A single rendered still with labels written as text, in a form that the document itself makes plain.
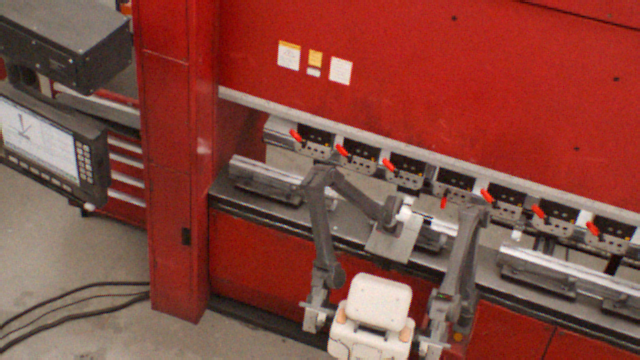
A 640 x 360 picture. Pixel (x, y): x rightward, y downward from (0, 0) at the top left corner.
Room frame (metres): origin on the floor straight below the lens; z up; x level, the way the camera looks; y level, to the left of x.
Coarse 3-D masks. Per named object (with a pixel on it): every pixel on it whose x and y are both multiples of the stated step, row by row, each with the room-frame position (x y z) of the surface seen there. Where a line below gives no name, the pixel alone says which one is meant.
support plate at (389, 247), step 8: (416, 216) 2.72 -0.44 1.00; (408, 224) 2.67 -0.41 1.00; (416, 224) 2.67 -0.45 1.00; (376, 232) 2.60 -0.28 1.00; (408, 232) 2.62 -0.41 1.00; (416, 232) 2.63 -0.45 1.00; (368, 240) 2.55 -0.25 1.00; (376, 240) 2.56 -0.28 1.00; (384, 240) 2.56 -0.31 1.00; (392, 240) 2.57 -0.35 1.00; (400, 240) 2.57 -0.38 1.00; (408, 240) 2.58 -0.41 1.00; (368, 248) 2.51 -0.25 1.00; (376, 248) 2.51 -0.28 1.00; (384, 248) 2.52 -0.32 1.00; (392, 248) 2.52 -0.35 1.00; (400, 248) 2.53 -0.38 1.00; (408, 248) 2.53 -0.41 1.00; (384, 256) 2.48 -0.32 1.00; (392, 256) 2.48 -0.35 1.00; (400, 256) 2.49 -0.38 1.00; (408, 256) 2.49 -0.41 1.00
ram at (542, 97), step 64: (256, 0) 2.89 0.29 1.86; (320, 0) 2.83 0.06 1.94; (384, 0) 2.77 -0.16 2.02; (448, 0) 2.71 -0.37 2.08; (512, 0) 2.67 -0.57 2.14; (256, 64) 2.89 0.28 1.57; (320, 64) 2.82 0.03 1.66; (384, 64) 2.76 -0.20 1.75; (448, 64) 2.70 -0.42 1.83; (512, 64) 2.65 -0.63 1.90; (576, 64) 2.59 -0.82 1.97; (320, 128) 2.81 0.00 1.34; (384, 128) 2.75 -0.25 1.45; (448, 128) 2.69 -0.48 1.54; (512, 128) 2.63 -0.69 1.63; (576, 128) 2.58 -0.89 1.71; (576, 192) 2.55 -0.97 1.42
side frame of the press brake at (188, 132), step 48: (144, 0) 2.78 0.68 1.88; (192, 0) 2.73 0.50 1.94; (144, 48) 2.78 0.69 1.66; (192, 48) 2.73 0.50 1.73; (144, 96) 2.79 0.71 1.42; (192, 96) 2.73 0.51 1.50; (144, 144) 2.79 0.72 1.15; (192, 144) 2.73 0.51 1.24; (240, 144) 3.19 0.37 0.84; (192, 192) 2.73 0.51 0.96; (192, 240) 2.74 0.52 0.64; (192, 288) 2.74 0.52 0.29
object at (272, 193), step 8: (240, 184) 2.87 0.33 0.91; (256, 184) 2.88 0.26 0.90; (248, 192) 2.84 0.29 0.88; (256, 192) 2.83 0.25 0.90; (264, 192) 2.84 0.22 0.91; (272, 192) 2.84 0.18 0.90; (280, 192) 2.85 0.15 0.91; (272, 200) 2.81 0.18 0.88; (280, 200) 2.81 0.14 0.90; (288, 200) 2.81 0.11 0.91; (296, 200) 2.81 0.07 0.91; (296, 208) 2.79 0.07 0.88
